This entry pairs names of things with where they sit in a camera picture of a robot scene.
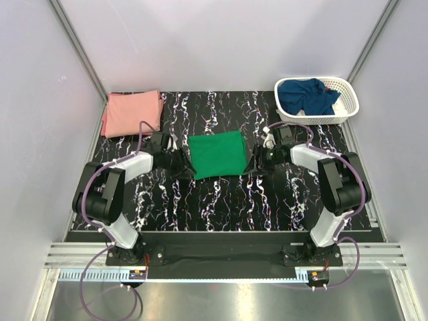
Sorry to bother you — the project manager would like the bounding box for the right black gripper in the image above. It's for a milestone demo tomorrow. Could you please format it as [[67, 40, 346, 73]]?
[[243, 143, 282, 177]]

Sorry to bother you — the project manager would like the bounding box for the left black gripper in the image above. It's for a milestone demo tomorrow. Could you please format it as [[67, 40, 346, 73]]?
[[160, 146, 196, 180]]

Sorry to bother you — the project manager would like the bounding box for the green t shirt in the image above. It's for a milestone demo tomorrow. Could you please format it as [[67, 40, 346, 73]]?
[[188, 130, 247, 180]]

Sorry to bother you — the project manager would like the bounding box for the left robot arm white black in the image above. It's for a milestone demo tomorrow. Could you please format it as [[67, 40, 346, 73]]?
[[72, 132, 196, 265]]

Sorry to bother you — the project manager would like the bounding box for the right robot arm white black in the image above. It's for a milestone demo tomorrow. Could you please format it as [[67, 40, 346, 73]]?
[[245, 122, 371, 265]]

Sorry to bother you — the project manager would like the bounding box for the black marble pattern mat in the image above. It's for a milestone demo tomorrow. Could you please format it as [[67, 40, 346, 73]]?
[[65, 90, 382, 243]]

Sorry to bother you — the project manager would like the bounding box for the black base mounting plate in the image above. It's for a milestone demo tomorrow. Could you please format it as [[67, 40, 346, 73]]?
[[105, 230, 344, 280]]

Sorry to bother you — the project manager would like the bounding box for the folded pink t shirt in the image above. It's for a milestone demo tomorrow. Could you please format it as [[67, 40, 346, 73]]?
[[100, 90, 164, 138]]

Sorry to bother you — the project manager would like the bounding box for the blue t shirt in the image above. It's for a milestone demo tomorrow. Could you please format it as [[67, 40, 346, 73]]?
[[277, 78, 340, 116]]

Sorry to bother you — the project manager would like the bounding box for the white perforated plastic basket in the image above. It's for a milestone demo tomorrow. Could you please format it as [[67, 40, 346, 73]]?
[[274, 77, 360, 125]]

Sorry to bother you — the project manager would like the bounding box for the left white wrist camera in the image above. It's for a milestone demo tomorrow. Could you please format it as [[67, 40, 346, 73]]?
[[167, 134, 178, 151]]

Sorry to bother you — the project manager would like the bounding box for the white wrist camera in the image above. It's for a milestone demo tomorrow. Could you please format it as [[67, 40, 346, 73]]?
[[167, 134, 178, 151], [263, 126, 276, 149]]

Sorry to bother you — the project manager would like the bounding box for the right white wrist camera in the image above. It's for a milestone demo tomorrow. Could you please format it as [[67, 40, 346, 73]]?
[[263, 126, 276, 149]]

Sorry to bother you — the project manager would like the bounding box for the white slotted cable duct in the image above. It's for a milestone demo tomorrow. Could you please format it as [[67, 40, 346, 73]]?
[[59, 268, 309, 284]]

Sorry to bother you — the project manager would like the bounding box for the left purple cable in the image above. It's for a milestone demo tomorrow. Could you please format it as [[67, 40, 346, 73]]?
[[80, 120, 160, 318]]

